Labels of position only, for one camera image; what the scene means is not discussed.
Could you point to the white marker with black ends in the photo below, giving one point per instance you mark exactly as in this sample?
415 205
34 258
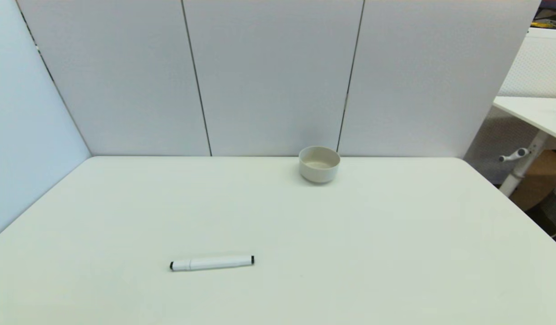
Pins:
212 262

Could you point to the beige round bowl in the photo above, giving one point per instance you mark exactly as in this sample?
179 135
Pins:
319 165

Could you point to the white desk leg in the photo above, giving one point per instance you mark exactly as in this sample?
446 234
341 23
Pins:
524 164

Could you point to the white side desk top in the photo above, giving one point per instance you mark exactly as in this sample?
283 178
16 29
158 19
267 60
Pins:
535 113

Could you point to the brown cardboard box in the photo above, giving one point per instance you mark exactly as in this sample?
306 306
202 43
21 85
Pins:
542 176

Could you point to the white perforated panel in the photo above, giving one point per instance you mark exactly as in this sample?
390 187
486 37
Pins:
539 63

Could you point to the yellow and black clutter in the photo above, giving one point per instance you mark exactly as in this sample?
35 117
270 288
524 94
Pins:
551 18

